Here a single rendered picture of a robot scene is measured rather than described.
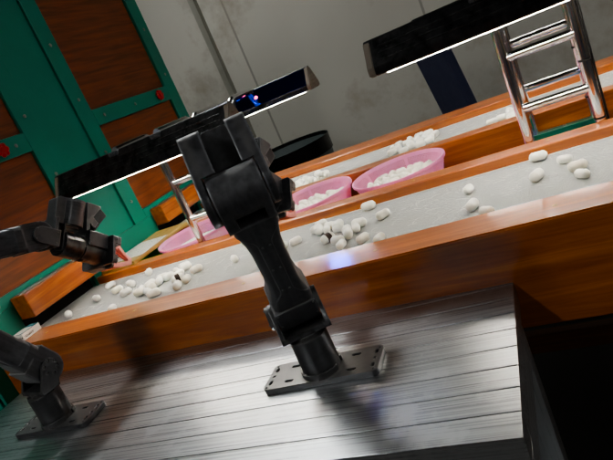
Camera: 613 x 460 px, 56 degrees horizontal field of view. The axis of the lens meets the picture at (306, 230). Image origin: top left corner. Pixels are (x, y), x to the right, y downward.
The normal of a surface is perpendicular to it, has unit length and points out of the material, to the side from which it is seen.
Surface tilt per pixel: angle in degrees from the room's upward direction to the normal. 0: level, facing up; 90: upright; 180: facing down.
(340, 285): 90
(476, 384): 0
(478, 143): 90
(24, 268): 90
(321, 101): 90
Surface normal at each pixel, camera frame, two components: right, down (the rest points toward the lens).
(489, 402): -0.39, -0.88
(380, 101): -0.29, 0.38
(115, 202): 0.86, -0.25
